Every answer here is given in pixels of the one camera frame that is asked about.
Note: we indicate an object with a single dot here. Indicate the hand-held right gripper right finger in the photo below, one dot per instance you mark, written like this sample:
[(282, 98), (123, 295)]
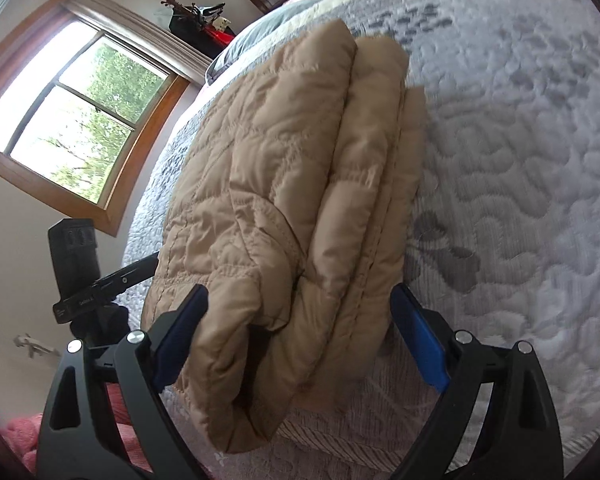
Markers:
[(427, 345)]

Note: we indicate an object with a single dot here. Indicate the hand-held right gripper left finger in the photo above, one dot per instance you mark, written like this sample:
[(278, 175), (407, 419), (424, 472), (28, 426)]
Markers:
[(177, 335)]

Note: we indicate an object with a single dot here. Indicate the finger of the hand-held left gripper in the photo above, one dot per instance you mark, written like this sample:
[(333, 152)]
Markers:
[(125, 276)]

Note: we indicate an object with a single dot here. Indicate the beige quilted jacket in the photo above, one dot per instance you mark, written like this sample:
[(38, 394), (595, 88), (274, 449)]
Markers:
[(280, 160)]

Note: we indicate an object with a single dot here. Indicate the small grey floor object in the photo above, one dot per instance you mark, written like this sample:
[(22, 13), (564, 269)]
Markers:
[(32, 344)]

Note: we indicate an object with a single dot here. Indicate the wooden framed window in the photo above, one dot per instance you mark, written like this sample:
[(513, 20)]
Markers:
[(80, 110)]

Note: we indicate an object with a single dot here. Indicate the pink knitted blanket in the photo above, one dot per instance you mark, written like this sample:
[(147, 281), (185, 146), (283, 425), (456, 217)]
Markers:
[(20, 435)]

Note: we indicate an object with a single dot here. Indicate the grey white quilted bedspread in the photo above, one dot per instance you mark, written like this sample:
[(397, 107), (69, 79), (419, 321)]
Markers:
[(505, 160)]

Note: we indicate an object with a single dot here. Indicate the grey pillow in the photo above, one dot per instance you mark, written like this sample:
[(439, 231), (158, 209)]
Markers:
[(245, 50)]

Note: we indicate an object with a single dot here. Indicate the red bag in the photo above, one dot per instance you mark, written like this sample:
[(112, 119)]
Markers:
[(219, 37)]

